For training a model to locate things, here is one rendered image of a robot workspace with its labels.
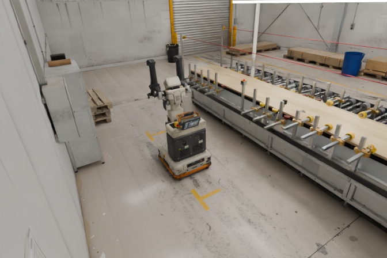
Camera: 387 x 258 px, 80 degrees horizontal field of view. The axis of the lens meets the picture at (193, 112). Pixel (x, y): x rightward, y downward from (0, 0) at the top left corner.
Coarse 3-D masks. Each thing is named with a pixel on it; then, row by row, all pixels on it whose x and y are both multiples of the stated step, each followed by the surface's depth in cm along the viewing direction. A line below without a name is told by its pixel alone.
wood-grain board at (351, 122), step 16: (224, 80) 462; (240, 80) 459; (256, 80) 455; (256, 96) 381; (272, 96) 379; (288, 96) 377; (304, 96) 375; (288, 112) 325; (320, 112) 322; (336, 112) 320; (352, 128) 281; (368, 128) 280; (384, 128) 279; (352, 144) 255; (368, 144) 251; (384, 144) 250
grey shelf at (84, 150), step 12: (72, 60) 370; (48, 72) 312; (60, 72) 310; (72, 72) 308; (72, 84) 312; (84, 84) 320; (72, 96) 317; (84, 96) 407; (84, 108) 332; (84, 120) 338; (84, 132) 344; (96, 132) 354; (72, 144) 342; (84, 144) 351; (96, 144) 361; (72, 156) 348; (84, 156) 358; (96, 156) 368
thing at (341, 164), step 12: (192, 84) 506; (216, 96) 437; (240, 108) 388; (252, 120) 359; (300, 144) 290; (324, 156) 266; (336, 168) 255; (348, 168) 247; (360, 180) 236; (372, 180) 230; (384, 192) 219
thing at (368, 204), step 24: (192, 72) 538; (192, 96) 571; (240, 96) 408; (240, 120) 431; (264, 144) 385; (312, 168) 316; (360, 168) 257; (384, 168) 236; (336, 192) 290; (360, 192) 267; (384, 216) 250
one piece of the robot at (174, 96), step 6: (168, 90) 323; (174, 90) 325; (180, 90) 330; (168, 96) 323; (174, 96) 327; (180, 96) 332; (174, 102) 329; (180, 102) 334; (174, 108) 340; (180, 108) 345; (168, 114) 348; (174, 114) 344; (168, 120) 354
